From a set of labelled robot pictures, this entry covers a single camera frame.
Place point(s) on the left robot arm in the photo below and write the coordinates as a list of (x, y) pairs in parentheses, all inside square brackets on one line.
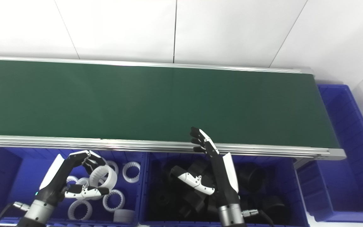
[(39, 212)]

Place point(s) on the blue plastic bin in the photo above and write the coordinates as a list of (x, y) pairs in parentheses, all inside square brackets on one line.
[(8, 179), (345, 151), (285, 173)]

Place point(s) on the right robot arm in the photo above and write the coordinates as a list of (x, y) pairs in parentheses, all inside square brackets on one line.
[(231, 215)]

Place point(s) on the green conveyor belt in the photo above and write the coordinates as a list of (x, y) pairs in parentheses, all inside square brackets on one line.
[(169, 101), (169, 144)]

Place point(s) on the black cylindrical plastic part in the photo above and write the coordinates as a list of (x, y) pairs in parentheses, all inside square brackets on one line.
[(250, 175), (162, 199), (274, 207), (192, 203), (198, 167)]

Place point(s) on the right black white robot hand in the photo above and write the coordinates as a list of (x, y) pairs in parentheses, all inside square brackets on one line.
[(224, 179)]

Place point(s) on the white plastic cylinder part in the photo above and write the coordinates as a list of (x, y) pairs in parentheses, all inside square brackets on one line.
[(124, 217)]

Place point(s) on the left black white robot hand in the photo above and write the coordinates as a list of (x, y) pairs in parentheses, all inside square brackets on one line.
[(55, 183)]

